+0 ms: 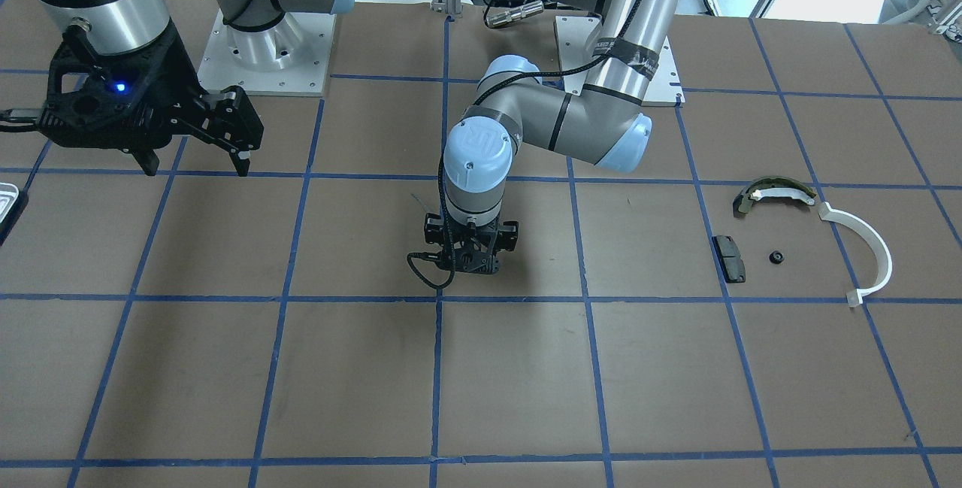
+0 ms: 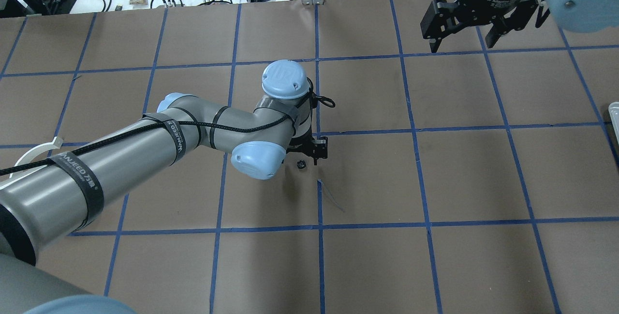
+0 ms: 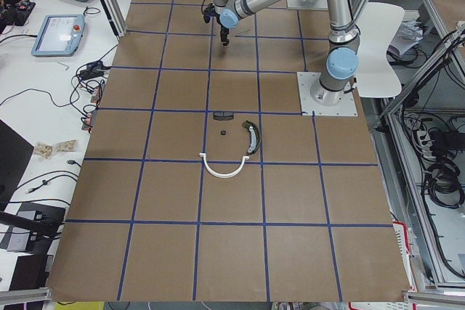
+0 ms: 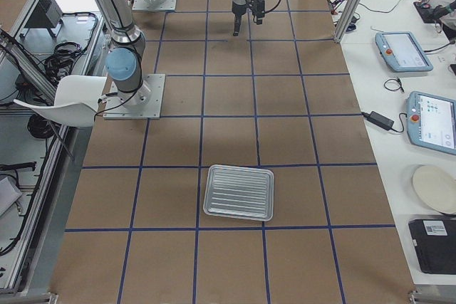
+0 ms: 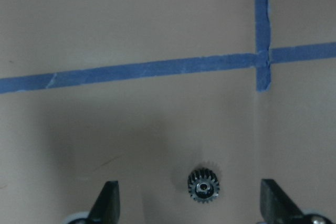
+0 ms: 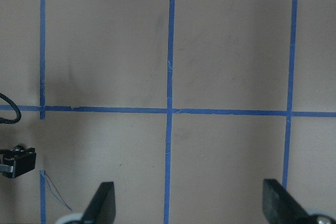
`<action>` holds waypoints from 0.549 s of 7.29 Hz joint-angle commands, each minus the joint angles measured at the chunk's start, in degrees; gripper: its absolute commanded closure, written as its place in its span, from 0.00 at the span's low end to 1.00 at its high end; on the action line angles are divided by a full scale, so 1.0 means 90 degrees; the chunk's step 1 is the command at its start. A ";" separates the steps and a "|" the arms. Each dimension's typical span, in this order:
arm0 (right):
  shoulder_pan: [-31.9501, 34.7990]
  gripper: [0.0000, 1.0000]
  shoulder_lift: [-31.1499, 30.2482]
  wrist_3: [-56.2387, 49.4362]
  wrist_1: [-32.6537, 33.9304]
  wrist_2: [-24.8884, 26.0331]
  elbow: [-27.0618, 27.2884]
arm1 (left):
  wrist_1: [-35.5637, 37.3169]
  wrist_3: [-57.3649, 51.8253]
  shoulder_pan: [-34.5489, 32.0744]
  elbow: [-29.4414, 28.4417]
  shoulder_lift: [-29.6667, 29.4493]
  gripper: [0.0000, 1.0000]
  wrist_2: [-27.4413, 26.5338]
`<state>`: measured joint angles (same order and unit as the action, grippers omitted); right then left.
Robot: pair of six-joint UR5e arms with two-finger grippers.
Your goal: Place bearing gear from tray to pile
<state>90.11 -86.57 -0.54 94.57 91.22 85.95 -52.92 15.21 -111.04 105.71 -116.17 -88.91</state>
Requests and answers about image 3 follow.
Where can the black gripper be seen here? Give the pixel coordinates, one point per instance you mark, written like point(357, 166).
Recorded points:
point(224, 30)

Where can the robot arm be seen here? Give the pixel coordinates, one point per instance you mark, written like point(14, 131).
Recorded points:
point(344, 38)

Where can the black brake pad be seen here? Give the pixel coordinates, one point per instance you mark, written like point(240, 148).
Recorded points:
point(223, 115)

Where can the white curved plastic piece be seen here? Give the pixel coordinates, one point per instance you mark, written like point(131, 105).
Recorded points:
point(221, 173)

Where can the white plastic chair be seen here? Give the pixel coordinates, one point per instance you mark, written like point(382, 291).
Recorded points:
point(378, 25)

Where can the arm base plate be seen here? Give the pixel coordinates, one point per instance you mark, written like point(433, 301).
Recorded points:
point(316, 101)

